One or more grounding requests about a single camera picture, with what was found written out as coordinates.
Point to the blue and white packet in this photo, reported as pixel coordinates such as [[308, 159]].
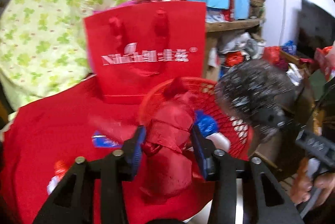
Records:
[[104, 141]]

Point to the red tablecloth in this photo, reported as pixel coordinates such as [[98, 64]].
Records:
[[52, 130]]

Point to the red paper gift bag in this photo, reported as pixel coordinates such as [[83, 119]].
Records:
[[146, 38]]

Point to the dark flat screen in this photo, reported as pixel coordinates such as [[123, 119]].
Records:
[[316, 28]]

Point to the white bottle with red cap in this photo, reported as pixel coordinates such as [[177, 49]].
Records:
[[59, 174]]

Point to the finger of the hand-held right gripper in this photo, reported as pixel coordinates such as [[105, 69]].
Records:
[[272, 118]]

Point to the wooden shelf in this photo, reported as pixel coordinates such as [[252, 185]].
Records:
[[233, 24]]

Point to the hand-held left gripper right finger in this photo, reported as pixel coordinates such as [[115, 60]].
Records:
[[199, 150]]

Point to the black plastic bag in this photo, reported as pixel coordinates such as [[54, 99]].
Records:
[[256, 82]]

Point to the red mesh basket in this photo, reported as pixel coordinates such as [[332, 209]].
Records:
[[235, 130]]

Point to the blue tissue packet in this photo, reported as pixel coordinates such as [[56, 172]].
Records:
[[206, 122]]

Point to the green floral blanket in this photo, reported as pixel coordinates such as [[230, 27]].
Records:
[[47, 17]]

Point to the red cloth item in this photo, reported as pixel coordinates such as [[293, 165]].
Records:
[[170, 130]]

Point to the wicker basket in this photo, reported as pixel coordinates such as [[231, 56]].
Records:
[[257, 5]]

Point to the person's right hand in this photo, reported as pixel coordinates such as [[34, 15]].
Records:
[[303, 187]]

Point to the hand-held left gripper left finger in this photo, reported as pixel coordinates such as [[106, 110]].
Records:
[[138, 145]]

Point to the white plastic bottle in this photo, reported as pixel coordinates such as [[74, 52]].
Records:
[[218, 140]]

